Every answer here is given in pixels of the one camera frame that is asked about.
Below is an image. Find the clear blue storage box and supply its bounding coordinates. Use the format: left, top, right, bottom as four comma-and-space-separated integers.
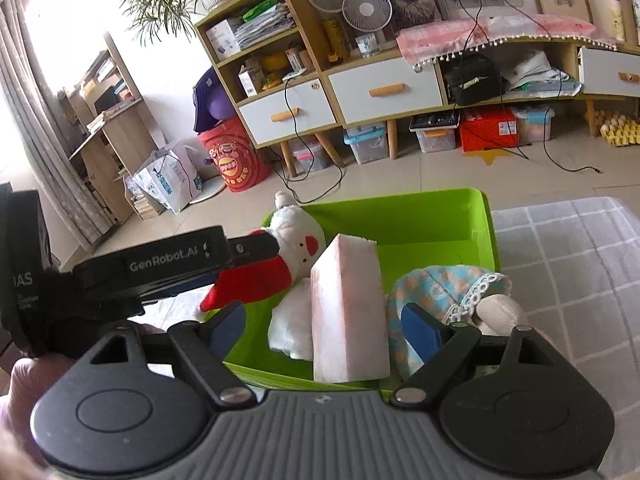
343, 122, 390, 165

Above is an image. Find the red cardboard box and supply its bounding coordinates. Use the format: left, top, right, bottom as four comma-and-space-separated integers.
458, 105, 518, 153

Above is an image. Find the yellow egg tray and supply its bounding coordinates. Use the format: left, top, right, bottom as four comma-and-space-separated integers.
596, 110, 640, 148

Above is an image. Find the black power cable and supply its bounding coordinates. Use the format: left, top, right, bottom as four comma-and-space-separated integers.
267, 74, 347, 202

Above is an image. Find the small white fan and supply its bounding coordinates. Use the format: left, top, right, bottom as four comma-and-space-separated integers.
342, 0, 393, 58

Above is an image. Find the wooden white tv cabinet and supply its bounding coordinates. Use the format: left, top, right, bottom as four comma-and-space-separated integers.
194, 0, 639, 169

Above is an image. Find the grey curtain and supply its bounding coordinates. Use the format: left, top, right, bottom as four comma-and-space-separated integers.
1, 0, 112, 252

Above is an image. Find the santa plush toy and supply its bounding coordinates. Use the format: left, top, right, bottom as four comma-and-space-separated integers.
194, 190, 328, 323

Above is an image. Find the pink white sponge block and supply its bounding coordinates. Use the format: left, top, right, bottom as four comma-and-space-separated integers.
310, 234, 390, 384

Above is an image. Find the person's hand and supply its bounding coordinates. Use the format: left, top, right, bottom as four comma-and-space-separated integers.
1, 354, 75, 479

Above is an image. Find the red printed bucket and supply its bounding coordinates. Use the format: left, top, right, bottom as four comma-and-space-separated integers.
198, 117, 271, 193

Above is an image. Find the stack of papers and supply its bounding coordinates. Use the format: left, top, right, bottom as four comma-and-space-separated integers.
234, 2, 296, 50

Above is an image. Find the blue checkered plush doll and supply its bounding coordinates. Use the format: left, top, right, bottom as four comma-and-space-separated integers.
386, 264, 528, 379

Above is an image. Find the black bag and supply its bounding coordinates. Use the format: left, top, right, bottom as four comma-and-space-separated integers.
444, 54, 504, 106

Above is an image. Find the white blue shopping bag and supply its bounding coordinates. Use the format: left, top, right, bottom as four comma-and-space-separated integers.
132, 141, 203, 214

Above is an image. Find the wooden desk shelf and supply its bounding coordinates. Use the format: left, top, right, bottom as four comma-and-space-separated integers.
60, 35, 163, 224

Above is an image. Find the clear orange storage box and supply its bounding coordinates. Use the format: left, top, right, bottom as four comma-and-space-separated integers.
409, 110, 460, 154

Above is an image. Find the pink lace cloth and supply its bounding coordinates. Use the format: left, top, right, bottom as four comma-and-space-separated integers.
396, 14, 617, 70

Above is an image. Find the grey checkered sofa cover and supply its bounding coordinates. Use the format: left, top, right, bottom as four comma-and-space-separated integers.
492, 197, 639, 479

